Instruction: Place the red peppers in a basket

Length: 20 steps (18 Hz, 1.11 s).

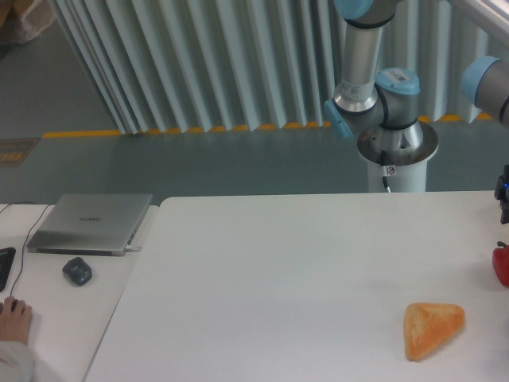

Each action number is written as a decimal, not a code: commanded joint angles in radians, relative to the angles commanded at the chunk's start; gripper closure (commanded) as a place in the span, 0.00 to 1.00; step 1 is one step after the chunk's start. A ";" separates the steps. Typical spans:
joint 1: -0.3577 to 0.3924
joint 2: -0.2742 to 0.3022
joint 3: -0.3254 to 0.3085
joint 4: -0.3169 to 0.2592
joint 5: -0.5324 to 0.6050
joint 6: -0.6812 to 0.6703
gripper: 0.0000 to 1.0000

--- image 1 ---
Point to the black keyboard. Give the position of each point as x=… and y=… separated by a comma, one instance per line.
x=6, y=261

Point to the white folding partition screen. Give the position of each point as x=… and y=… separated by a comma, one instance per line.
x=240, y=65

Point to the red bell pepper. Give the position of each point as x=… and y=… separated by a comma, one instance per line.
x=500, y=263

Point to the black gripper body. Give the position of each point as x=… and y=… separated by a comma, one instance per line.
x=501, y=194

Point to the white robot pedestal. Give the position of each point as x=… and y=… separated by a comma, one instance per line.
x=398, y=179

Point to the silver closed laptop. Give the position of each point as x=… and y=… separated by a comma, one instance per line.
x=91, y=224

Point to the grey sleeved forearm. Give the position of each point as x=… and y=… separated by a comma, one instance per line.
x=17, y=361

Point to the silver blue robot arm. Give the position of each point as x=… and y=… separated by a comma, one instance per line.
x=383, y=106

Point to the person's hand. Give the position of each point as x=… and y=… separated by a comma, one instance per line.
x=14, y=326

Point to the orange triangular toast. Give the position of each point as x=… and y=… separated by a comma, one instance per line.
x=427, y=326

